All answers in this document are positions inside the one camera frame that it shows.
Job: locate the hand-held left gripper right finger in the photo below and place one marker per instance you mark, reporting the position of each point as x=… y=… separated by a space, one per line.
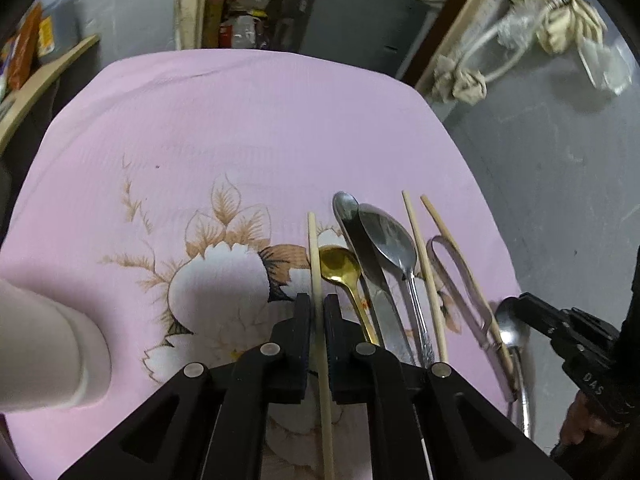
x=334 y=345

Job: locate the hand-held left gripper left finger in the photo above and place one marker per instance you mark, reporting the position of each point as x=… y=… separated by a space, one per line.
x=300 y=340

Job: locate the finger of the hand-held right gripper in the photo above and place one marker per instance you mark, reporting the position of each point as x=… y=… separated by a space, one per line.
x=535 y=310

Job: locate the small steel spoon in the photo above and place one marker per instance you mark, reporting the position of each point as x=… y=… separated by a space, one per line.
x=510 y=335

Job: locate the steel table knife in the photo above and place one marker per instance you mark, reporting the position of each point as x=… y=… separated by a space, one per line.
x=387 y=315

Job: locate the wooden chopstick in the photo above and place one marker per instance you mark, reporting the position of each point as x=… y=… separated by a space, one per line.
x=314 y=260
x=424 y=270
x=433 y=215

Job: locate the metal tongs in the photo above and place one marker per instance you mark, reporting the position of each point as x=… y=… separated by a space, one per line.
x=453 y=292

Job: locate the large steel spoon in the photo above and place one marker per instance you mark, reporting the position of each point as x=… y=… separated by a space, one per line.
x=390 y=245

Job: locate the white utensil holder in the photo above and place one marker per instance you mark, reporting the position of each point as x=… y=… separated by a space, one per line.
x=45 y=345

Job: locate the person's right hand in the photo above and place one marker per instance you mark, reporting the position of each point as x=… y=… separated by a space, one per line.
x=575 y=420

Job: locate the gold spoon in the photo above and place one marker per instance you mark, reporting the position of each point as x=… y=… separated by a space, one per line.
x=340 y=265

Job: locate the pink floral tablecloth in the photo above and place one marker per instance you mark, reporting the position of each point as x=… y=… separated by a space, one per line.
x=250 y=135

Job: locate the knotted cream cloth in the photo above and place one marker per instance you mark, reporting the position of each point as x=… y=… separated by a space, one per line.
x=465 y=85

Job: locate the large clear plastic bag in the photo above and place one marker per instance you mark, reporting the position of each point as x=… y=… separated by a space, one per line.
x=607 y=67

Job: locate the beige rubber gloves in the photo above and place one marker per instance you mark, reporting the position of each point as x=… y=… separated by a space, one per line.
x=555 y=35

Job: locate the small clear plastic bag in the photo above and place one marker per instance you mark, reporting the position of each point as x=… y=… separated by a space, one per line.
x=512 y=27

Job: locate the white plastic jug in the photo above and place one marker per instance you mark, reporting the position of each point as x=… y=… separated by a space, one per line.
x=246 y=30

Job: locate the grey washing machine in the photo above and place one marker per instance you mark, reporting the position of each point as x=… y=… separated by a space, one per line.
x=350 y=25

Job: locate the wooden counter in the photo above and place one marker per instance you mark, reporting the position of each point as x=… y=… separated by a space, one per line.
x=45 y=80

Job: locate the orange-brown packet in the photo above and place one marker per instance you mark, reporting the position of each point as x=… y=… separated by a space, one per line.
x=25 y=50

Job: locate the worn wooden door frame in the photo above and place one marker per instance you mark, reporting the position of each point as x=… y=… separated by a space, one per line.
x=192 y=5

